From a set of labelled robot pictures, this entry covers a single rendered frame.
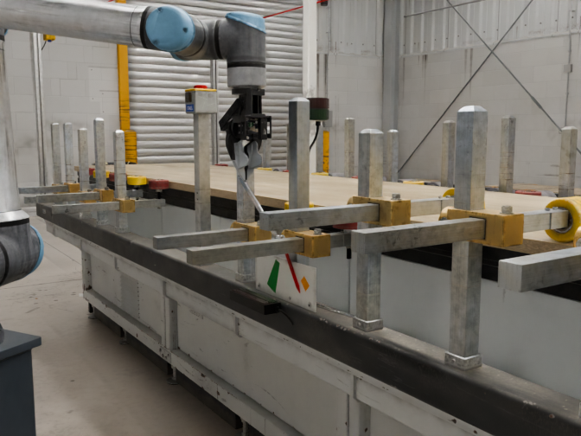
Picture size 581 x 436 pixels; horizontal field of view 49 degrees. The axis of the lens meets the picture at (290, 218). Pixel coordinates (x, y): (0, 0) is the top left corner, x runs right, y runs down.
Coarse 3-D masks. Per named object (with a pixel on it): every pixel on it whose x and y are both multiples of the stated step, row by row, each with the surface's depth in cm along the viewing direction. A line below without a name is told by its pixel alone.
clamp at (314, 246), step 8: (288, 232) 147; (296, 232) 145; (304, 232) 145; (312, 232) 145; (304, 240) 142; (312, 240) 140; (320, 240) 141; (328, 240) 142; (304, 248) 142; (312, 248) 140; (320, 248) 141; (328, 248) 142; (312, 256) 140; (320, 256) 141
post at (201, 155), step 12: (204, 120) 186; (204, 132) 186; (204, 144) 186; (204, 156) 187; (204, 168) 187; (204, 180) 188; (204, 192) 188; (204, 204) 189; (204, 216) 189; (204, 228) 189; (204, 264) 190
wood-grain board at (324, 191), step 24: (144, 168) 350; (168, 168) 350; (192, 168) 350; (216, 168) 350; (216, 192) 222; (264, 192) 209; (288, 192) 209; (312, 192) 209; (336, 192) 209; (384, 192) 209; (408, 192) 209; (432, 192) 209; (432, 216) 149; (528, 240) 118; (552, 240) 116
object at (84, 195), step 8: (88, 192) 265; (96, 192) 266; (128, 192) 273; (136, 192) 275; (40, 200) 254; (48, 200) 255; (56, 200) 257; (64, 200) 259; (72, 200) 261; (80, 200) 263
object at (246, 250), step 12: (264, 240) 139; (276, 240) 139; (288, 240) 140; (300, 240) 142; (336, 240) 148; (348, 240) 150; (192, 252) 128; (204, 252) 129; (216, 252) 131; (228, 252) 132; (240, 252) 134; (252, 252) 135; (264, 252) 137; (276, 252) 139; (288, 252) 141; (192, 264) 128
